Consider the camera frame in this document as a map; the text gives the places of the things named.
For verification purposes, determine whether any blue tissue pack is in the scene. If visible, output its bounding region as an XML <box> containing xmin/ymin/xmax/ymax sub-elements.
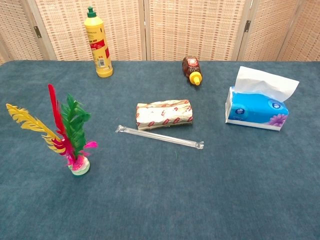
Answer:
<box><xmin>224</xmin><ymin>65</ymin><xmax>300</xmax><ymax>132</ymax></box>

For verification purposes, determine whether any white red printed paper package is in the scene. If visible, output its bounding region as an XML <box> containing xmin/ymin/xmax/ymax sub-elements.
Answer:
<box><xmin>135</xmin><ymin>99</ymin><xmax>194</xmax><ymax>131</ymax></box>

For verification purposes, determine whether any clear wrapped drinking straw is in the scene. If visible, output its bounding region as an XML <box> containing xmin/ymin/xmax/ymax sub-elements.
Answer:
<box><xmin>115</xmin><ymin>124</ymin><xmax>205</xmax><ymax>151</ymax></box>

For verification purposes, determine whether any brown bottle with yellow cap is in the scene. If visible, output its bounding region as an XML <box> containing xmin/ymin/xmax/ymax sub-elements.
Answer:
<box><xmin>181</xmin><ymin>55</ymin><xmax>202</xmax><ymax>87</ymax></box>

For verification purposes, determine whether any blue carpet table cloth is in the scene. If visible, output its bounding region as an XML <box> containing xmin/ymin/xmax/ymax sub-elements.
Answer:
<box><xmin>0</xmin><ymin>59</ymin><xmax>320</xmax><ymax>240</ymax></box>

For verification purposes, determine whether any colourful feather shuttlecock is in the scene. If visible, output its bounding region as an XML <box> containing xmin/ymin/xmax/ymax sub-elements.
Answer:
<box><xmin>5</xmin><ymin>83</ymin><xmax>99</xmax><ymax>176</ymax></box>

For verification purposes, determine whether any woven bamboo folding screen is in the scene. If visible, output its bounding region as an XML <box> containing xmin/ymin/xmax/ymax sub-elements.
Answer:
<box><xmin>0</xmin><ymin>0</ymin><xmax>320</xmax><ymax>66</ymax></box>

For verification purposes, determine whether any yellow bottle with green cap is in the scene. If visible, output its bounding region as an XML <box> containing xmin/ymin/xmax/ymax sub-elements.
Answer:
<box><xmin>83</xmin><ymin>6</ymin><xmax>114</xmax><ymax>78</ymax></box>

